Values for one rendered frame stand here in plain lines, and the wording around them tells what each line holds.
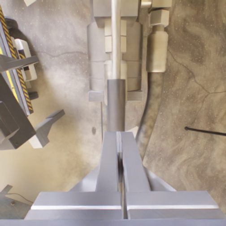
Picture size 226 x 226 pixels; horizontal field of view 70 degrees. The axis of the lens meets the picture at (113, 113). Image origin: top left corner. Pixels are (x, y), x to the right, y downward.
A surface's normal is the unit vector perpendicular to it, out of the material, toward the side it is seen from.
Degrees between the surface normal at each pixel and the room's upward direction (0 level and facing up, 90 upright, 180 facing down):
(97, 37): 34
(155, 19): 30
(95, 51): 41
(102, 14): 0
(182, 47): 0
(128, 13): 0
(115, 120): 9
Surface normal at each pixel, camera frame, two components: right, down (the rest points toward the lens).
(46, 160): 0.00, 0.26
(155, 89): -0.22, 0.30
